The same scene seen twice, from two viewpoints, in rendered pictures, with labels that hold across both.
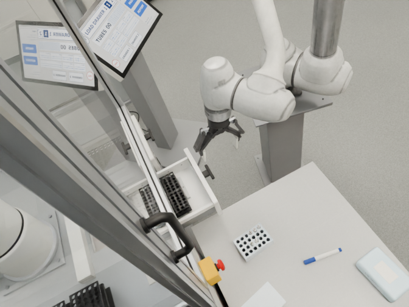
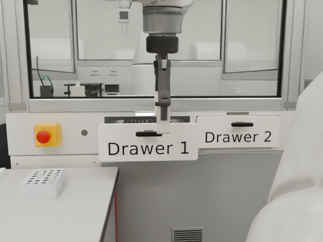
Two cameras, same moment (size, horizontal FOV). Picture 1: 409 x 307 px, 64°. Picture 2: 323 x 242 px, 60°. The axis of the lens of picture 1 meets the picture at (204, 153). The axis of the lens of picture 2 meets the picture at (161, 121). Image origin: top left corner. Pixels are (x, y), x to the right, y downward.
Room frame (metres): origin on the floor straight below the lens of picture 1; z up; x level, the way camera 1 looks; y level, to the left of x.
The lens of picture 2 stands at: (0.79, -0.75, 1.06)
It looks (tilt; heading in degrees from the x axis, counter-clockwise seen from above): 9 degrees down; 95
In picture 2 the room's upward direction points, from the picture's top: straight up
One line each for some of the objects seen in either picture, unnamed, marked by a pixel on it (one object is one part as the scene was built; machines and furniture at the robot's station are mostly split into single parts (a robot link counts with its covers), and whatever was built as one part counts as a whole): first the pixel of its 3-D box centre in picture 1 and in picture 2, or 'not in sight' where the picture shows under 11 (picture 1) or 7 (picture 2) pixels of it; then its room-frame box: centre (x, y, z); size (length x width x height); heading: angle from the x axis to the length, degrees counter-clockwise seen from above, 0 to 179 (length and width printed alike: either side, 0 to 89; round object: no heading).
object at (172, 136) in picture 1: (153, 99); not in sight; (1.62, 0.19, 0.51); 0.50 x 0.45 x 1.02; 54
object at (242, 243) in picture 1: (253, 242); (44, 182); (0.41, -0.05, 0.78); 0.12 x 0.08 x 0.04; 104
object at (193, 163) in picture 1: (202, 180); (148, 142); (0.69, 0.05, 0.87); 0.29 x 0.02 x 0.11; 9
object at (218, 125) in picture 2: (145, 142); (237, 131); (0.98, 0.23, 0.87); 0.29 x 0.02 x 0.11; 9
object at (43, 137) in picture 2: (219, 265); (43, 136); (0.35, 0.09, 0.88); 0.04 x 0.03 x 0.04; 9
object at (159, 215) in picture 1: (172, 237); not in sight; (0.24, 0.10, 1.45); 0.05 x 0.03 x 0.19; 99
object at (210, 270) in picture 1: (210, 270); (47, 134); (0.34, 0.12, 0.88); 0.07 x 0.05 x 0.07; 9
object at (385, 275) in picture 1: (383, 273); not in sight; (0.16, -0.41, 0.78); 0.15 x 0.10 x 0.04; 16
